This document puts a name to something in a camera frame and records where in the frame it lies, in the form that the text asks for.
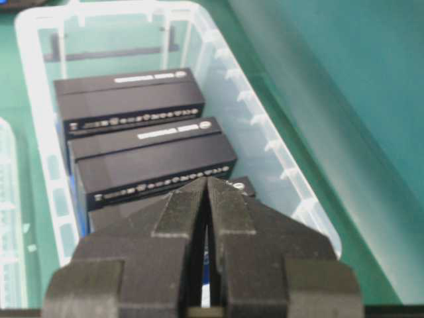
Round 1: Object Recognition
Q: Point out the green table cloth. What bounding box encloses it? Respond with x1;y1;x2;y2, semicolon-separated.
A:
1;1;423;307

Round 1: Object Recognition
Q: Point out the clear plastic box lid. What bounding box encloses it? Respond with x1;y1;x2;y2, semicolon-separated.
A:
1;119;28;309

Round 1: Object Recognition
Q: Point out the black RealSense camera box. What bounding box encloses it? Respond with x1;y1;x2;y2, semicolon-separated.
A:
54;68;205;139
87;176;256;236
69;117;237;212

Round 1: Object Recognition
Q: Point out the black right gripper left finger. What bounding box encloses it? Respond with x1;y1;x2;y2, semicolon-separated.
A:
42;178;207;317

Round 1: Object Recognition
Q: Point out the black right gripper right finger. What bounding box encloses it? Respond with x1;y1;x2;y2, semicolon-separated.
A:
207;178;364;317

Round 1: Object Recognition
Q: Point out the clear plastic storage box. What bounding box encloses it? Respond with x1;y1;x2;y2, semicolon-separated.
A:
15;1;343;265

